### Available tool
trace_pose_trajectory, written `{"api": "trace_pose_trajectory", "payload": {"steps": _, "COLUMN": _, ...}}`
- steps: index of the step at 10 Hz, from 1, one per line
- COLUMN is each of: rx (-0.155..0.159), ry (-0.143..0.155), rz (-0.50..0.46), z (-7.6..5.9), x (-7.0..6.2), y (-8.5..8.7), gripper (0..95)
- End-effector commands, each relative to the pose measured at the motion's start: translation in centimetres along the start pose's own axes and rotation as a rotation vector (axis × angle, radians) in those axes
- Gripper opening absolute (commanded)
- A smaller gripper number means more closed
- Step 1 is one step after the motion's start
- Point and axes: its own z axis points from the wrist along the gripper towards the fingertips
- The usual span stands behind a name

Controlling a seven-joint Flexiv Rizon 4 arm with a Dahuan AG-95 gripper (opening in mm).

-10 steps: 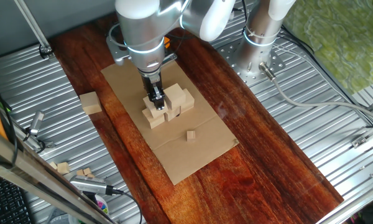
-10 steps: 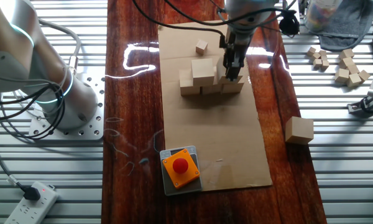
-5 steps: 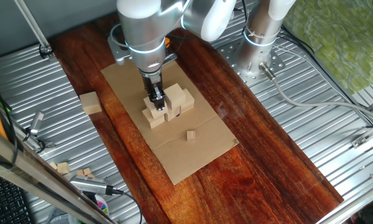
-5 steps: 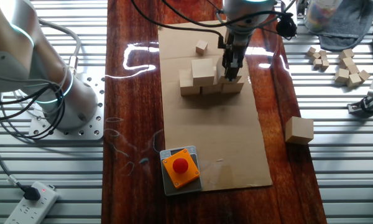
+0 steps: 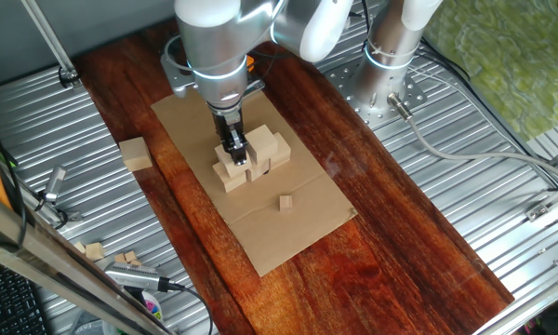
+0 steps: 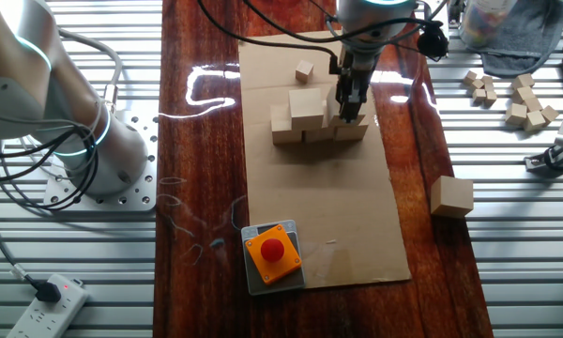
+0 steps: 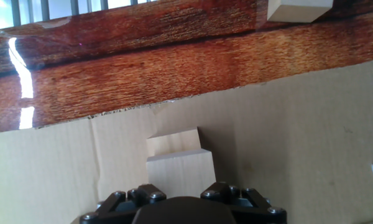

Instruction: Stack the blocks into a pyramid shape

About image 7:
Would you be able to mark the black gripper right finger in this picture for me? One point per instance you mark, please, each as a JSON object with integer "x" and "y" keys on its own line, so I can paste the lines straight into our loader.
{"x": 251, "y": 208}

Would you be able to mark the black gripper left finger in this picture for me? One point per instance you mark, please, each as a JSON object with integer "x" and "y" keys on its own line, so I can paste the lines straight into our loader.
{"x": 118, "y": 205}

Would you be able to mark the reddish wood grain board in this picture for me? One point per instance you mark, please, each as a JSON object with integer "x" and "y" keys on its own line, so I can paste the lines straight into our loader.
{"x": 143, "y": 62}

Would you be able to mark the brown cardboard sheet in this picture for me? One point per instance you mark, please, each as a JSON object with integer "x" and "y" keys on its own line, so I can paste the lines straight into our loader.
{"x": 283, "y": 140}

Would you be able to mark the large wooden cube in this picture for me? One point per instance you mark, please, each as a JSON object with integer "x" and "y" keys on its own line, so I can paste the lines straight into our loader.
{"x": 180, "y": 172}
{"x": 174, "y": 141}
{"x": 298, "y": 11}

